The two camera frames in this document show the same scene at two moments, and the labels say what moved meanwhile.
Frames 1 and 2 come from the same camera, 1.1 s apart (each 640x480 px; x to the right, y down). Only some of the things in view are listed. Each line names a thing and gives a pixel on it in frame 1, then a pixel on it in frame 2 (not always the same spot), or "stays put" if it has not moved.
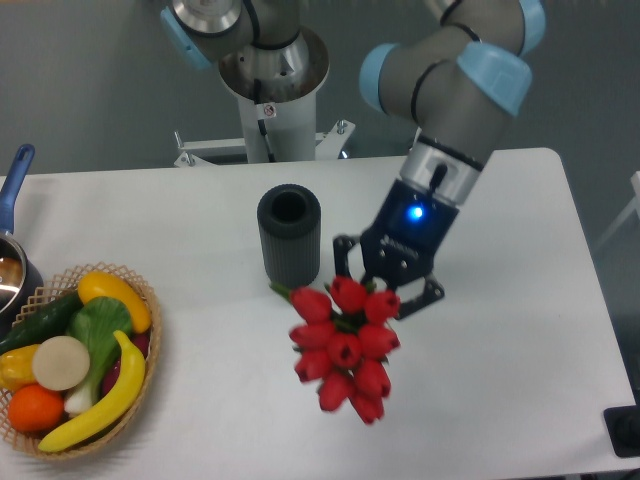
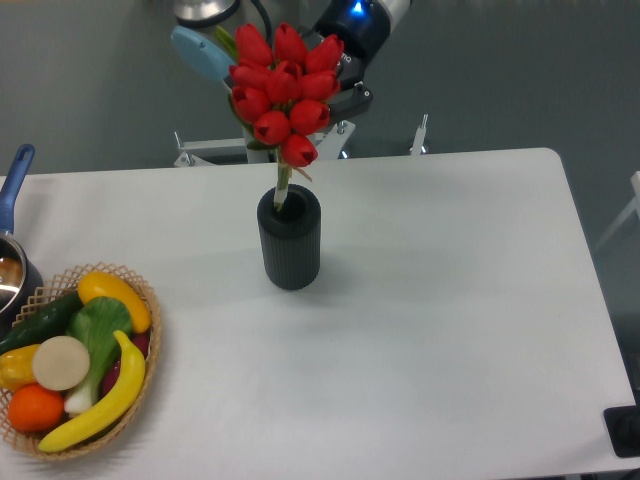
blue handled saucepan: (21, 286) stays put
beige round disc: (60, 363) stays put
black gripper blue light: (404, 236) to (363, 26)
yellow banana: (127, 393) stays put
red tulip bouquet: (344, 344) to (281, 91)
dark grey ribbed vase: (289, 235) stays put
